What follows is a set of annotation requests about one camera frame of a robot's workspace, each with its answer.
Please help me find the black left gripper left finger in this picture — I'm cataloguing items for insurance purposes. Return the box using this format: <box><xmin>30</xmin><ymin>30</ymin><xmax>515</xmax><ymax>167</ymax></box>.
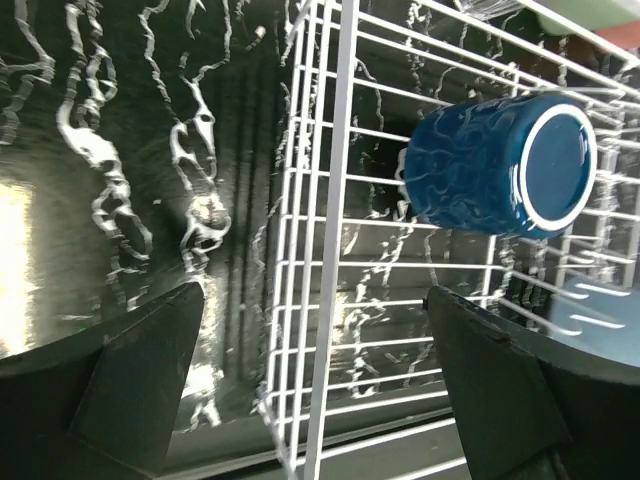
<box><xmin>1</xmin><ymin>282</ymin><xmax>204</xmax><ymax>479</ymax></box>

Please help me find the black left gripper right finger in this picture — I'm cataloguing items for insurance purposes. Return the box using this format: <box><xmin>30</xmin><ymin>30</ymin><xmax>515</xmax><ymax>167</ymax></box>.
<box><xmin>424</xmin><ymin>286</ymin><xmax>639</xmax><ymax>479</ymax></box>

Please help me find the green plastic cup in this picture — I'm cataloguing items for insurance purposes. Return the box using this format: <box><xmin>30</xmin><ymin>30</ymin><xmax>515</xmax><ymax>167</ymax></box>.
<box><xmin>539</xmin><ymin>0</ymin><xmax>639</xmax><ymax>31</ymax></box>

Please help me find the pink plastic cup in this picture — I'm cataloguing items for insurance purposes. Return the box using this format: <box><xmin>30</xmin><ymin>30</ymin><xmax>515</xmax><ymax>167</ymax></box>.
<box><xmin>595</xmin><ymin>20</ymin><xmax>640</xmax><ymax>51</ymax></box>

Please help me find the clear glass tumbler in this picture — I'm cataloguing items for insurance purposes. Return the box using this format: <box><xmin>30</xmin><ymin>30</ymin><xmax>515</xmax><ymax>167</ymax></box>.
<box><xmin>454</xmin><ymin>0</ymin><xmax>521</xmax><ymax>21</ymax></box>

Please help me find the light blue plastic cup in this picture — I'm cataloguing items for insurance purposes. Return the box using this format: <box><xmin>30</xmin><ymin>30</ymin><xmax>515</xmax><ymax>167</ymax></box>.
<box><xmin>548</xmin><ymin>275</ymin><xmax>639</xmax><ymax>343</ymax></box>

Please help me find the dark blue ceramic mug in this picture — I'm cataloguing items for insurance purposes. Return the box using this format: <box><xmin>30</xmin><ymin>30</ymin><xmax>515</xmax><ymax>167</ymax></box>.
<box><xmin>403</xmin><ymin>93</ymin><xmax>597</xmax><ymax>240</ymax></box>

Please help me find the white wire dish rack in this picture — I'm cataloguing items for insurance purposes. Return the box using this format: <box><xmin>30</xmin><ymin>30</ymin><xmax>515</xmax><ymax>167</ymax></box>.
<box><xmin>258</xmin><ymin>1</ymin><xmax>639</xmax><ymax>479</ymax></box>

